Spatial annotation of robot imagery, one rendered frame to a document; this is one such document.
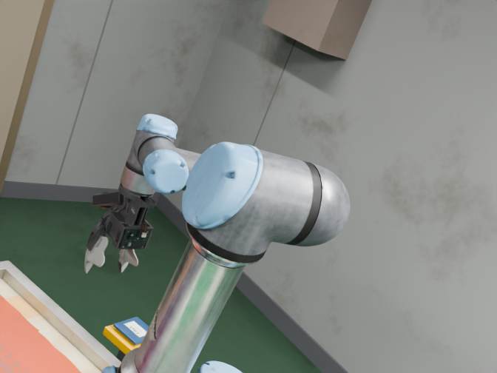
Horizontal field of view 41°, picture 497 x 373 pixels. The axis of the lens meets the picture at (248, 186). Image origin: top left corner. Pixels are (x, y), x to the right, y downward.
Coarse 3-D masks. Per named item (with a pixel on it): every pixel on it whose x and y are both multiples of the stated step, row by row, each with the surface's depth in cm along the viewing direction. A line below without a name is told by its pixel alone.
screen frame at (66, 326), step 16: (0, 272) 194; (16, 272) 195; (16, 288) 192; (32, 288) 191; (32, 304) 188; (48, 304) 186; (48, 320) 185; (64, 320) 182; (64, 336) 181; (80, 336) 178; (96, 352) 175
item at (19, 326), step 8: (0, 296) 187; (0, 304) 184; (8, 304) 185; (0, 312) 181; (8, 312) 182; (16, 312) 183; (0, 320) 177; (8, 320) 179; (16, 320) 180; (24, 320) 181; (0, 328) 175; (8, 328) 176; (16, 328) 177; (24, 328) 178; (32, 328) 180; (0, 336) 172; (8, 336) 173; (16, 336) 174
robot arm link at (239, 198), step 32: (224, 160) 81; (256, 160) 82; (288, 160) 86; (192, 192) 85; (224, 192) 79; (256, 192) 81; (288, 192) 83; (320, 192) 85; (192, 224) 83; (224, 224) 82; (256, 224) 82; (288, 224) 84; (192, 256) 88; (224, 256) 84; (256, 256) 86; (192, 288) 89; (224, 288) 89; (160, 320) 94; (192, 320) 91; (128, 352) 103; (160, 352) 94; (192, 352) 95
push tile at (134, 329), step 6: (132, 318) 199; (138, 318) 200; (114, 324) 193; (120, 324) 194; (126, 324) 195; (132, 324) 196; (138, 324) 198; (144, 324) 199; (120, 330) 192; (126, 330) 192; (132, 330) 193; (138, 330) 195; (144, 330) 196; (126, 336) 190; (132, 336) 191; (138, 336) 192; (132, 342) 189; (138, 342) 189
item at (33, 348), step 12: (24, 336) 175; (36, 336) 177; (12, 348) 169; (24, 348) 171; (36, 348) 173; (48, 348) 174; (24, 360) 167; (36, 360) 168; (48, 360) 170; (60, 360) 172; (36, 372) 164; (48, 372) 166; (60, 372) 167; (72, 372) 169
